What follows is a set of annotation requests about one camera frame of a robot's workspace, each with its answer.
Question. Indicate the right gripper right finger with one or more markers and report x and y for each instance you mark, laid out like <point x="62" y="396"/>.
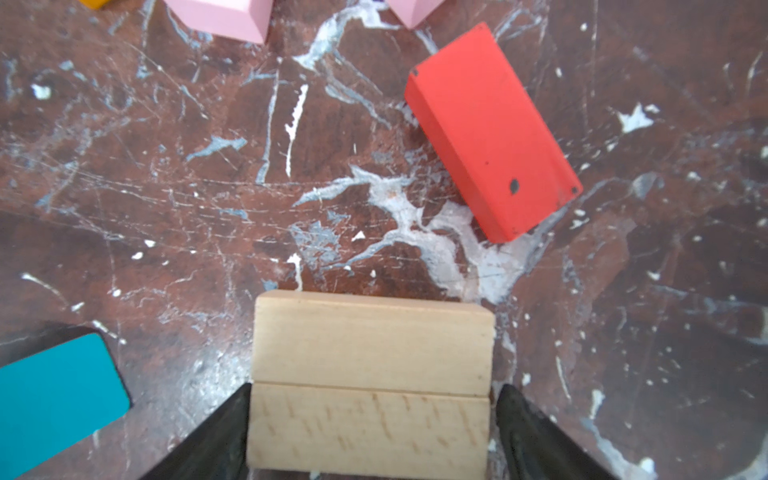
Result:
<point x="535" y="447"/>

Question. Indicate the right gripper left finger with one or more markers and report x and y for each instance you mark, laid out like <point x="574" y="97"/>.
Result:
<point x="216" y="449"/>

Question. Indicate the natural wood block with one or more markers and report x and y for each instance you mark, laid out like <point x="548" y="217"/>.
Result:
<point x="367" y="433"/>
<point x="372" y="343"/>

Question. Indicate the red rectangular block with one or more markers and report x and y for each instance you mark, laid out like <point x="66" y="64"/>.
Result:
<point x="490" y="137"/>

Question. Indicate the teal wedge block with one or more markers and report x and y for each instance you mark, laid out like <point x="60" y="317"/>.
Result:
<point x="55" y="398"/>

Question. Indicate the pink block middle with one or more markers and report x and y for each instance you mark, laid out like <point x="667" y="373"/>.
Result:
<point x="244" y="20"/>

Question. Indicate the pink block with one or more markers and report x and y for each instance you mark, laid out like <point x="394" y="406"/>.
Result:
<point x="412" y="12"/>
<point x="244" y="20"/>

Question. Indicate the pink block right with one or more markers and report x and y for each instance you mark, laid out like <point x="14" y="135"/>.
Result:
<point x="412" y="12"/>

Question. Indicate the orange rectangular block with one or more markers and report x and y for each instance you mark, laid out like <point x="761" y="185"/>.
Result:
<point x="94" y="4"/>

